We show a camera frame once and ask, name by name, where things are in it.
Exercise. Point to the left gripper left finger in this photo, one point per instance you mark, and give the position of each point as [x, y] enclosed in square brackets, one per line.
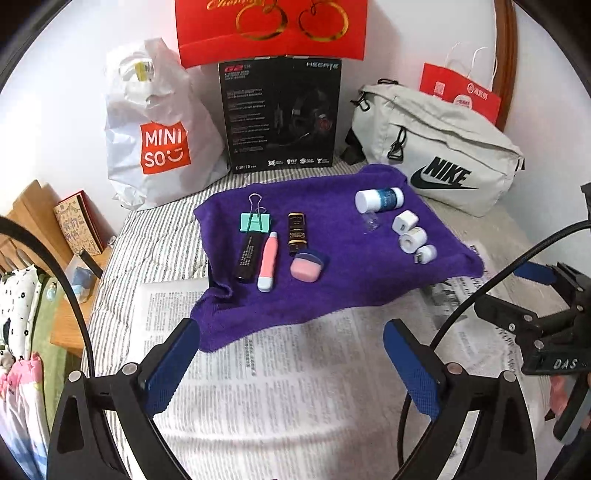
[163, 368]

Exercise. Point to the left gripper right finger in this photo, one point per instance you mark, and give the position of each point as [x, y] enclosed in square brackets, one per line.
[418, 366]

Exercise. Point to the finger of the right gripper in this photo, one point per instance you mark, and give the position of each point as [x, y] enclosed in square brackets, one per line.
[541, 274]

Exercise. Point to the white USB night light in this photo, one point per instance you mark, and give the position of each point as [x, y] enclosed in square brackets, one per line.
[425, 254]

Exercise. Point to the white tape roll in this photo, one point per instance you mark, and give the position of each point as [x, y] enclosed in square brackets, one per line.
[413, 240]

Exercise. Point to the white charger plug cube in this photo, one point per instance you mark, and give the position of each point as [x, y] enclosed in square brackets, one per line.
[405, 221]

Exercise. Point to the pink jar with blue lid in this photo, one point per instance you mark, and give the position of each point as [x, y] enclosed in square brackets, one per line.
[307, 265]

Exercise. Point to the pink white pen tube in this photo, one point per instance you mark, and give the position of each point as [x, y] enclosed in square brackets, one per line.
[266, 271]

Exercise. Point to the black gold Grand Reserve box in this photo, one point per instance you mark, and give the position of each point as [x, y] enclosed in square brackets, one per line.
[297, 233]

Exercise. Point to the person right hand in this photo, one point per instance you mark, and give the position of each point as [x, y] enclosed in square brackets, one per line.
[558, 395]

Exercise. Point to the newspaper sheet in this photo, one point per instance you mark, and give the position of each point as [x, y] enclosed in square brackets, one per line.
[319, 400]

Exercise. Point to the small blue box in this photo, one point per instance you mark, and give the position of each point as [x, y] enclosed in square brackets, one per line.
[81, 278]

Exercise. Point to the striped bed cover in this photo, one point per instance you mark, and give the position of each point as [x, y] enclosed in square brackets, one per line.
[157, 271]

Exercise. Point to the white patterned cloth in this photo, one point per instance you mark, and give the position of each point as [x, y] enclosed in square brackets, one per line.
[32, 370]

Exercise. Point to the beige Nike waist bag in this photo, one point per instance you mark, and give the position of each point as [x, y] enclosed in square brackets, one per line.
[448, 153]

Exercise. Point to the patterned brown book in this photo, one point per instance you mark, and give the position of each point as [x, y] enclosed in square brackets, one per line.
[77, 224]

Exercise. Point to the white blue cylindrical bottle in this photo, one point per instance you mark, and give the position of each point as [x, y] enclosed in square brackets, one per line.
[379, 200]

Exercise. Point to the purple fleece towel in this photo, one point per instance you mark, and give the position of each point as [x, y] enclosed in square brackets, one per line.
[365, 268]

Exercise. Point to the green binder clip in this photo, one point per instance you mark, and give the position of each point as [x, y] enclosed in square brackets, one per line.
[257, 219]

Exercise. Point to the red paper shopping bag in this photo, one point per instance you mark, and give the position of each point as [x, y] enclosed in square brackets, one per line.
[460, 88]

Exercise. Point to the wooden chair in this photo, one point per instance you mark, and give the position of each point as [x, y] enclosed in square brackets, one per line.
[33, 209]

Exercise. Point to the white Miniso plastic bag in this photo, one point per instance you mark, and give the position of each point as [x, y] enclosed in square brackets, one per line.
[161, 143]

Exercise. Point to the black Hecate headset box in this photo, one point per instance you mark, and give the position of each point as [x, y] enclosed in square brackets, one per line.
[280, 112]

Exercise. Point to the red gift bag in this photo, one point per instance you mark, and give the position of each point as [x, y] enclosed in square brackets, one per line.
[216, 31]

